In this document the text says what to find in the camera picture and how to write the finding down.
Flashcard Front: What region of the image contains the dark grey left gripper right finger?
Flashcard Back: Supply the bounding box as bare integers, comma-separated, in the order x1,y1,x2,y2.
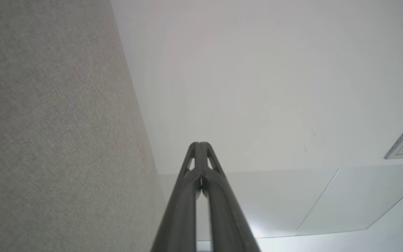
199,142,261,252

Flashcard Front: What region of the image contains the grey fabric sofa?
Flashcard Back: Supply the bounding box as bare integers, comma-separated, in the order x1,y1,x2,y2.
0,0,167,252

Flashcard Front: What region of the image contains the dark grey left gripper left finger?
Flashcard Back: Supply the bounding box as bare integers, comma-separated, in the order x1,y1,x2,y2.
151,142,202,252

